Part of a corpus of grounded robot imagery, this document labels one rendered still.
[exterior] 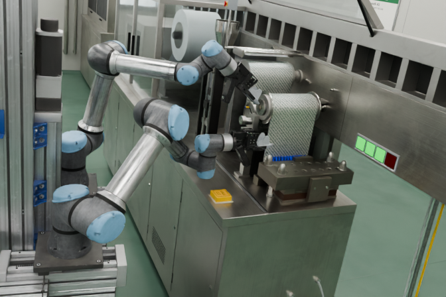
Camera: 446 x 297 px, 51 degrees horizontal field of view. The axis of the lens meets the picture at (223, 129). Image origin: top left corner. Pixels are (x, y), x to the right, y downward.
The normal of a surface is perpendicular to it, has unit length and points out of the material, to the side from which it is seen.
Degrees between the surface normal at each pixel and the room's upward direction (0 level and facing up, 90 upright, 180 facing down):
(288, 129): 90
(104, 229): 96
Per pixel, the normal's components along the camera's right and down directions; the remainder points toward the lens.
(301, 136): 0.40, 0.35
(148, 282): 0.13, -0.94
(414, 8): -0.91, 0.02
